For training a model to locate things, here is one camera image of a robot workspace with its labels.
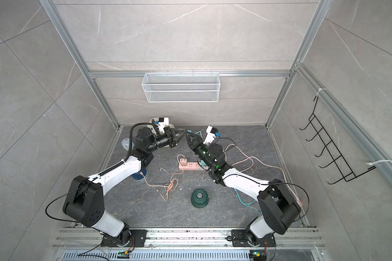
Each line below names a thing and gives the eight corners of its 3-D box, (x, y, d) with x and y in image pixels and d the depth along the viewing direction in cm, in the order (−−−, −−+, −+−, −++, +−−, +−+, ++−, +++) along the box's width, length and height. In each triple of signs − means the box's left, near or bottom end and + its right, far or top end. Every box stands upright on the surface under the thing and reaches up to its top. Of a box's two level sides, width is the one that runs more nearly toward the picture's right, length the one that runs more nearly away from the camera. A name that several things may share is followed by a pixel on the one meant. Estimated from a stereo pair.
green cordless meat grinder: (196, 214, 82) (196, 207, 73) (190, 201, 87) (189, 193, 78) (210, 207, 85) (211, 199, 76) (203, 194, 89) (203, 185, 80)
